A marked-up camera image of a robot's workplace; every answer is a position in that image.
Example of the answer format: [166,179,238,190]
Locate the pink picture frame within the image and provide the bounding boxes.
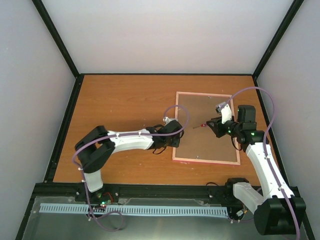
[171,91,241,166]

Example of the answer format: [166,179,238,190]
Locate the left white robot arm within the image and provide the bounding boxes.
[75,117,184,202]

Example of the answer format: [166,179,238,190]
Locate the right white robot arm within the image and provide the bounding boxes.
[206,102,306,238]

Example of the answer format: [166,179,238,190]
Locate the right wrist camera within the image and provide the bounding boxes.
[215,102,233,124]

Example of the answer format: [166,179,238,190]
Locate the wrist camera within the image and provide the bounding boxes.
[163,116,176,125]
[215,102,233,124]

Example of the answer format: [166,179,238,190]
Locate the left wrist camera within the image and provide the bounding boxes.
[163,116,176,125]

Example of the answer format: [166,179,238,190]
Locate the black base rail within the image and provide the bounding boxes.
[31,182,236,203]

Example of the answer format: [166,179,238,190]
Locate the light blue cable duct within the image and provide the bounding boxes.
[38,203,228,219]

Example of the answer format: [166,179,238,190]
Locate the black enclosure frame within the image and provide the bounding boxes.
[15,0,304,240]

